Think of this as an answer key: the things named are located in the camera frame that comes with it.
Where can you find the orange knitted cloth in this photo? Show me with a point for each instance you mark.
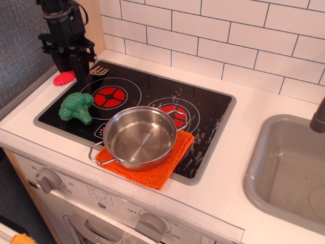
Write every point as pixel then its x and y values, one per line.
pixel 157 177

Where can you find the red handled grey fork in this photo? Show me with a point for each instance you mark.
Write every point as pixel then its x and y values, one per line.
pixel 69 76

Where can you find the grey oven door handle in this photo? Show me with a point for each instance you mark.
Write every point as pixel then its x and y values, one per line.
pixel 86 235

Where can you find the grey right oven knob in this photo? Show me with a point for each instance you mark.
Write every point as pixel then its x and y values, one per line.
pixel 151 227

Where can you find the green toy broccoli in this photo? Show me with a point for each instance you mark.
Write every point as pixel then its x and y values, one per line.
pixel 76 105

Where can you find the stainless steel pot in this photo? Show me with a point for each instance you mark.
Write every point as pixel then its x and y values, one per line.
pixel 141 138

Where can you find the yellow object bottom corner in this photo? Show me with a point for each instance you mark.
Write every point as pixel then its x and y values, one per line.
pixel 22 239

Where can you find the black toy stovetop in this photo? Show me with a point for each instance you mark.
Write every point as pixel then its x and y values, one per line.
pixel 200 111

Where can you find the grey toy faucet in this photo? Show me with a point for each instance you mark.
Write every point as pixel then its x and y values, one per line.
pixel 317 122

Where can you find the grey toy sink basin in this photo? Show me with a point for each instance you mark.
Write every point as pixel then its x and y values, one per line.
pixel 285 175

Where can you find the wooden side post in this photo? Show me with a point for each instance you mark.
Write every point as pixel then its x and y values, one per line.
pixel 94 28

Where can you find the grey left timer knob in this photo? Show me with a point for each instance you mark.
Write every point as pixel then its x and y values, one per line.
pixel 48 180

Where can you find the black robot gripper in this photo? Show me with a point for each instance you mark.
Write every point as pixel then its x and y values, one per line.
pixel 66 21

